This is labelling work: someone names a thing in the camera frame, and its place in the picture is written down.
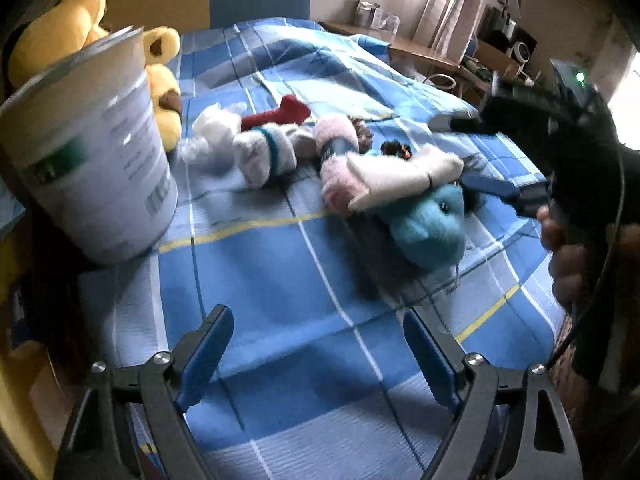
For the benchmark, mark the person's right hand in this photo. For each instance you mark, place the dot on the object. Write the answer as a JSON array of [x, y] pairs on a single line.
[[565, 265]]

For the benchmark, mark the white tin can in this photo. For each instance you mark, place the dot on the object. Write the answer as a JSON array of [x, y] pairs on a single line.
[[90, 160]]

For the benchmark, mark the beige curtain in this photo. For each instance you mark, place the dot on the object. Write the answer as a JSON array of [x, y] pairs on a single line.
[[445, 0]]

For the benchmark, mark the yellow plush bear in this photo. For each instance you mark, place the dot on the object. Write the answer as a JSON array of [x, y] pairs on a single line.
[[50, 35]]

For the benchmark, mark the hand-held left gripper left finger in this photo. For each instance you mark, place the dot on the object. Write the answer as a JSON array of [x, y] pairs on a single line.
[[200, 360]]

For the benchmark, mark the red patterned cloth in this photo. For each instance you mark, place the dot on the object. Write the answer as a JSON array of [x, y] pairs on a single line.
[[585, 435]]

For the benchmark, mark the wooden desk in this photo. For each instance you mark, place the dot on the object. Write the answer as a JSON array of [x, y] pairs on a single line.
[[415, 50]]

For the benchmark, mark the dark patterned scrunchie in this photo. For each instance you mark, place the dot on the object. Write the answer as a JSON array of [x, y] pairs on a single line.
[[395, 149]]

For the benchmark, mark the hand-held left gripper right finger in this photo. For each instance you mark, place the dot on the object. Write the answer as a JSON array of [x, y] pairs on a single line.
[[430, 355]]

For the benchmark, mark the red sock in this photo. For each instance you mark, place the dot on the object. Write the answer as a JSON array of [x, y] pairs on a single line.
[[287, 110]]

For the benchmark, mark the plain white sock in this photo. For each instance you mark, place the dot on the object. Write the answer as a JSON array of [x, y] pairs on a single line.
[[400, 172]]

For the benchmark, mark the pink fluffy sock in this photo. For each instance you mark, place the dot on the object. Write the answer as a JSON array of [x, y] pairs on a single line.
[[337, 185]]

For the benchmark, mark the brown satin scrunchie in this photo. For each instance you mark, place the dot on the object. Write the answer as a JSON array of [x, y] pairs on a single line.
[[362, 132]]

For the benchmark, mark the blue plaid blanket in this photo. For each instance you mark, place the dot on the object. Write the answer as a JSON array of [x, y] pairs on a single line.
[[300, 285]]

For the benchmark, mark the clear plastic bag of cotton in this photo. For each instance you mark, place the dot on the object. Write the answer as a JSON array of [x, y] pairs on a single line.
[[212, 130]]

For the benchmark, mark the white sock with teal stripe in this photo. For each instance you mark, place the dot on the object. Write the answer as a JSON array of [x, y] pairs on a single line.
[[255, 155]]

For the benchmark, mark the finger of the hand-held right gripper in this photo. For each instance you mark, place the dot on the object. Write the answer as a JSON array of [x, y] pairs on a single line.
[[500, 191], [465, 124]]

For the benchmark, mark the blue plush toy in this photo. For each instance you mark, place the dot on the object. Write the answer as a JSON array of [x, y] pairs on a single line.
[[425, 230]]

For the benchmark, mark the clear plastic boxes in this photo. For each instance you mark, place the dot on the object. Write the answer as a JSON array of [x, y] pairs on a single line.
[[375, 14]]

